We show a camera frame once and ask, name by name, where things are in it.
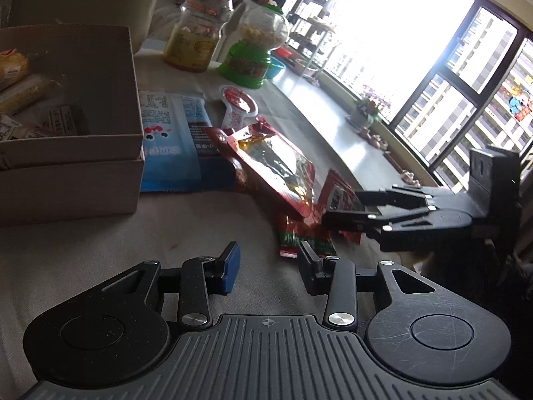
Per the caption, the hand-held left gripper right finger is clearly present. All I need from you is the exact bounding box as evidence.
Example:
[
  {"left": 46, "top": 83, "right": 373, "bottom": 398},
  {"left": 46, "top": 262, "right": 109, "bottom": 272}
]
[{"left": 296, "top": 241, "right": 438, "bottom": 336}]

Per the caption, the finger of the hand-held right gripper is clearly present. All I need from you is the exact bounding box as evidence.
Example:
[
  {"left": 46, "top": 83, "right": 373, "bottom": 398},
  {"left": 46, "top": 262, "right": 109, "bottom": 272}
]
[
  {"left": 353, "top": 187, "right": 438, "bottom": 210},
  {"left": 322, "top": 206, "right": 436, "bottom": 234}
]

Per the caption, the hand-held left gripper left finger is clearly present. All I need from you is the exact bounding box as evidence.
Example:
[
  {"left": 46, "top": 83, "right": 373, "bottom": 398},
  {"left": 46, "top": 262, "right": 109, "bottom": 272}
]
[{"left": 100, "top": 241, "right": 242, "bottom": 329}]

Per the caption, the small red snack packet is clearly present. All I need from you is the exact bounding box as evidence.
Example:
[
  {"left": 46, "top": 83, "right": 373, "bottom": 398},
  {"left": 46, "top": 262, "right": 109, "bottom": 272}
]
[{"left": 312, "top": 169, "right": 365, "bottom": 244}]

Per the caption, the orange-red snack packet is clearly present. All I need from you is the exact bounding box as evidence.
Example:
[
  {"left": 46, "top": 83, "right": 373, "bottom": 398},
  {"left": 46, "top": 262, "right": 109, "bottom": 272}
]
[{"left": 277, "top": 212, "right": 337, "bottom": 259}]

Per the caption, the large red clear-window packet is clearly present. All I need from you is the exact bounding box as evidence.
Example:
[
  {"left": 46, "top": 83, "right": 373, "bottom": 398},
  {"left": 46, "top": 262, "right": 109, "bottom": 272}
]
[{"left": 206, "top": 117, "right": 317, "bottom": 217}]

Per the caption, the large blue snack packet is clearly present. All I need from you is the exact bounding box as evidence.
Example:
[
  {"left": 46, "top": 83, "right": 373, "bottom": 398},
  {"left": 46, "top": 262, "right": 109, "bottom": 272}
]
[{"left": 139, "top": 91, "right": 236, "bottom": 193}]

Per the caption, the pink cardboard box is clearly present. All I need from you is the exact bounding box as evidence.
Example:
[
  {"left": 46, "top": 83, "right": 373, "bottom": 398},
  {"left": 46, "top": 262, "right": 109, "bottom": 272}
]
[{"left": 0, "top": 25, "right": 146, "bottom": 228}]

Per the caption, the small white blue packet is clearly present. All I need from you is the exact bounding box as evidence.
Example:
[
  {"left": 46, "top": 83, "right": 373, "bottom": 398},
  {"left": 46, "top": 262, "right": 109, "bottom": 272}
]
[{"left": 35, "top": 104, "right": 84, "bottom": 136}]

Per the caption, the green white snack packet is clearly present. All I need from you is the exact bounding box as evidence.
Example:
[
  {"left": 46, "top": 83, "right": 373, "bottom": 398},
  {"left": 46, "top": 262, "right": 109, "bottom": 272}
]
[{"left": 0, "top": 114, "right": 46, "bottom": 140}]

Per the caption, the clear egg roll packet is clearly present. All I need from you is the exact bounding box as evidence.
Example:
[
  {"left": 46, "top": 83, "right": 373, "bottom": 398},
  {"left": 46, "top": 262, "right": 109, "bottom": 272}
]
[{"left": 0, "top": 73, "right": 53, "bottom": 115}]

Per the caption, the yellow bread packet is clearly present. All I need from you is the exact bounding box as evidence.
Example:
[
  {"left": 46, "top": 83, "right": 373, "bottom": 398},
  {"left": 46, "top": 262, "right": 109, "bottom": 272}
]
[{"left": 0, "top": 48, "right": 30, "bottom": 92}]

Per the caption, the potted flowering plant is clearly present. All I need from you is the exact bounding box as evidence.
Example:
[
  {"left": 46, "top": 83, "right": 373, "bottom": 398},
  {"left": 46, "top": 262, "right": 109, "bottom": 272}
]
[{"left": 347, "top": 85, "right": 394, "bottom": 130}]

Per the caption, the colourful window sticker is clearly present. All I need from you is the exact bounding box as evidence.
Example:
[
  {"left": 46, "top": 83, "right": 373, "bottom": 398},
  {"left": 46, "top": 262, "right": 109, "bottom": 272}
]
[{"left": 500, "top": 85, "right": 533, "bottom": 123}]

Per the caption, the beige tablecloth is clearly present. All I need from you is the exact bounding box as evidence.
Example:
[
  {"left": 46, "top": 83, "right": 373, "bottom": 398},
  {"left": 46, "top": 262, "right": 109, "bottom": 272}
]
[{"left": 0, "top": 37, "right": 421, "bottom": 388}]

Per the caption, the white cup red foil lid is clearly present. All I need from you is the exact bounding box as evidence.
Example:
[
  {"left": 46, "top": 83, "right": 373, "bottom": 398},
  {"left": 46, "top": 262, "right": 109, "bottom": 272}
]
[{"left": 219, "top": 84, "right": 259, "bottom": 130}]

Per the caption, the blue basin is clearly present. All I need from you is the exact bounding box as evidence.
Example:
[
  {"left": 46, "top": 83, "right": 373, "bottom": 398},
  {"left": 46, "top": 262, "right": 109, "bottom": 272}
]
[{"left": 264, "top": 56, "right": 287, "bottom": 80}]

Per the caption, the metal shoe rack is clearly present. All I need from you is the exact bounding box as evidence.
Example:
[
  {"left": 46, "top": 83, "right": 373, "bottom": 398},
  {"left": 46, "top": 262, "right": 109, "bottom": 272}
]
[{"left": 287, "top": 0, "right": 338, "bottom": 80}]

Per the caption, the green candy dispenser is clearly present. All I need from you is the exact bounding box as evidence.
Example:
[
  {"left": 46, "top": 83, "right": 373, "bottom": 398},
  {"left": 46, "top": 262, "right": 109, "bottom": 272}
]
[{"left": 219, "top": 4, "right": 290, "bottom": 89}]

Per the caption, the clear plastic jar red lid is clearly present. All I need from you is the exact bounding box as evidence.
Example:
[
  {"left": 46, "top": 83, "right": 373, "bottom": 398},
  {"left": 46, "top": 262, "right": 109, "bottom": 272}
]
[{"left": 162, "top": 0, "right": 237, "bottom": 73}]

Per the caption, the grey oval tub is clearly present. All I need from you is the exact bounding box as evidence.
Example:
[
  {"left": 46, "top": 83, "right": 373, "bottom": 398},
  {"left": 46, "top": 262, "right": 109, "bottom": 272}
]
[{"left": 8, "top": 0, "right": 159, "bottom": 57}]

